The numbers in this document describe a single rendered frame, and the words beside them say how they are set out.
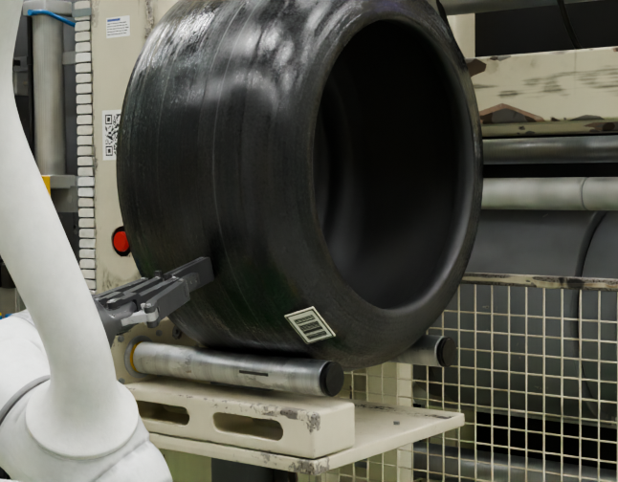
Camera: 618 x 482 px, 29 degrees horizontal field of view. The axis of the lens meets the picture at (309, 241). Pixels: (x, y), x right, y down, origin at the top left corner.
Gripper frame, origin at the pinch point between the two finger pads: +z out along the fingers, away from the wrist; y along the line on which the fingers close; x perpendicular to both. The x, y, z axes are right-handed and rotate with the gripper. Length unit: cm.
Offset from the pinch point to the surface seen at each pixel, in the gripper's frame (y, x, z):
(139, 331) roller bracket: 23.5, 13.0, 11.8
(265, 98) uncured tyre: -9.1, -19.6, 9.1
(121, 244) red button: 32.1, 2.6, 19.6
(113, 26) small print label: 33, -29, 28
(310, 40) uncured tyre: -11.2, -24.9, 16.8
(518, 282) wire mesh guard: -13, 20, 58
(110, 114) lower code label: 34.2, -16.2, 24.9
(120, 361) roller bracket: 23.6, 15.7, 7.1
